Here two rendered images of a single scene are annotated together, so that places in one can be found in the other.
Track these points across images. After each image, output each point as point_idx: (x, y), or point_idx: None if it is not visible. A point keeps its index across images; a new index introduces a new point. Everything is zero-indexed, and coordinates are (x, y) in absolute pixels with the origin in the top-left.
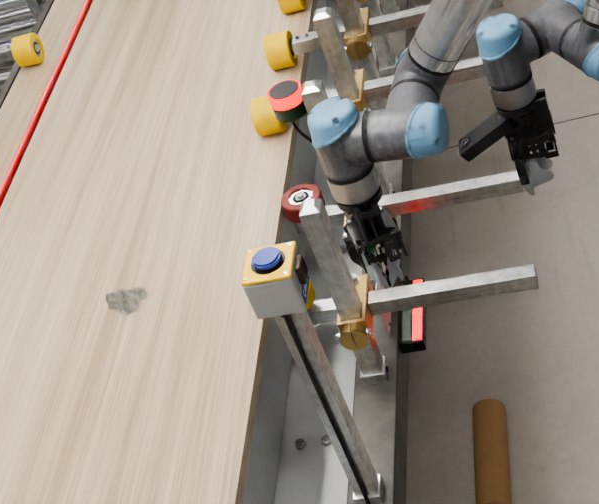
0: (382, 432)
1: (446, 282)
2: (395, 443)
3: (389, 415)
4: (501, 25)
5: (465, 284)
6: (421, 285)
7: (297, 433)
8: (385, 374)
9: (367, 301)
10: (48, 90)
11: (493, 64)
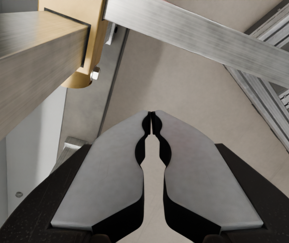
0: (95, 100)
1: (253, 50)
2: (103, 114)
3: (105, 86)
4: None
5: (273, 74)
6: (212, 31)
7: (18, 10)
8: (111, 42)
9: (103, 14)
10: None
11: None
